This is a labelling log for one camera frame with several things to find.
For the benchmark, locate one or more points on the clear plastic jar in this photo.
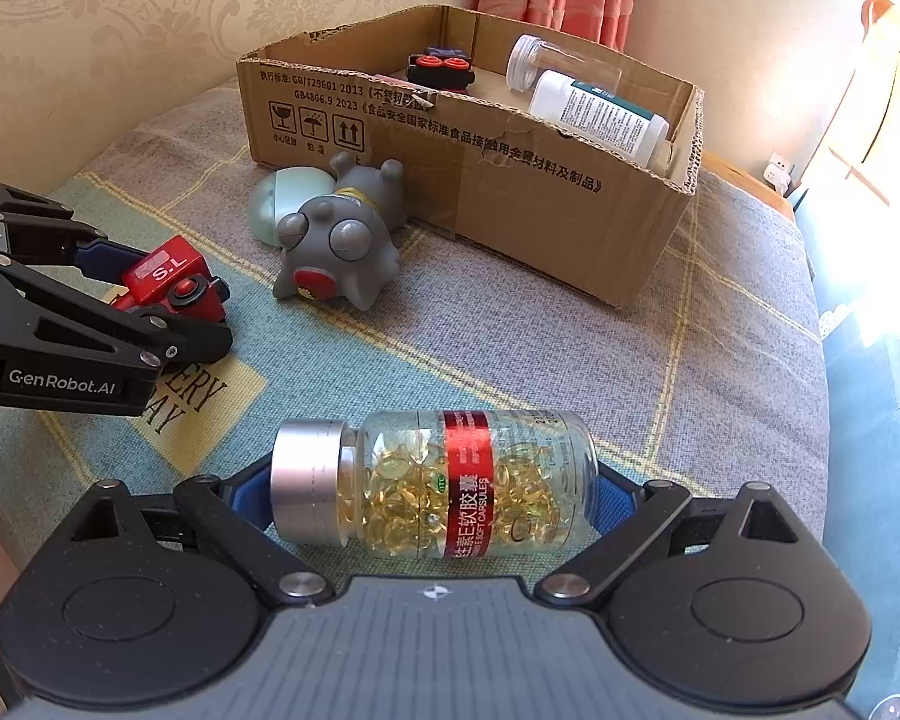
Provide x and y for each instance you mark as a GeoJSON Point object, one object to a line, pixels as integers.
{"type": "Point", "coordinates": [531, 56]}

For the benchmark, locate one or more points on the orange wooden headboard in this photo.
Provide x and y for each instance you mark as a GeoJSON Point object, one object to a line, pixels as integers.
{"type": "Point", "coordinates": [861, 143]}

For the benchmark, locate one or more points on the red toy train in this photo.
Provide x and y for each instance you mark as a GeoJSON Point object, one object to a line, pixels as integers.
{"type": "Point", "coordinates": [177, 277]}

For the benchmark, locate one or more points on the blue floral bed sheet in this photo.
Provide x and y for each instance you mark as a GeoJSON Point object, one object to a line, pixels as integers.
{"type": "Point", "coordinates": [853, 245]}

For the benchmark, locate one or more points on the fish oil capsule bottle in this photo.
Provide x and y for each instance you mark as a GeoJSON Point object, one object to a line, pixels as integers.
{"type": "Point", "coordinates": [442, 484]}

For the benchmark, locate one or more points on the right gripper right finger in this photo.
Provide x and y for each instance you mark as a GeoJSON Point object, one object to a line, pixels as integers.
{"type": "Point", "coordinates": [636, 524]}

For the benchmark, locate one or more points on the white wall plug charger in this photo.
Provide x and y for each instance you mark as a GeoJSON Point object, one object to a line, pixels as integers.
{"type": "Point", "coordinates": [778, 173]}

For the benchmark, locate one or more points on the mint green egg-shaped case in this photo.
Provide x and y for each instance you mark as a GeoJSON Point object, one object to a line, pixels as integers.
{"type": "Point", "coordinates": [281, 193]}

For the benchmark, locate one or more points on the brown cardboard box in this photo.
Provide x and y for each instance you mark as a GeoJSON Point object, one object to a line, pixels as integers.
{"type": "Point", "coordinates": [478, 164]}

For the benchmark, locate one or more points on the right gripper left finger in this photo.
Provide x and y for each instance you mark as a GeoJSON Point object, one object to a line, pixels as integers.
{"type": "Point", "coordinates": [229, 518]}

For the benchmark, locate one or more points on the grey rubber animal toy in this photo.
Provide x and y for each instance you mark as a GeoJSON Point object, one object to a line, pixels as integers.
{"type": "Point", "coordinates": [339, 244]}

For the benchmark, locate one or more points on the black toy car red wheels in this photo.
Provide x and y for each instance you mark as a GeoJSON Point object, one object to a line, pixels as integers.
{"type": "Point", "coordinates": [441, 68]}

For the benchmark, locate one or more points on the white medical cotton swab box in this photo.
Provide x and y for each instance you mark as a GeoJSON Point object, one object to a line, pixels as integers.
{"type": "Point", "coordinates": [591, 112]}

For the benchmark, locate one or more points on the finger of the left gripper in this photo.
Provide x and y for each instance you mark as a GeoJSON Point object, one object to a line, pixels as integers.
{"type": "Point", "coordinates": [38, 231]}
{"type": "Point", "coordinates": [46, 323]}

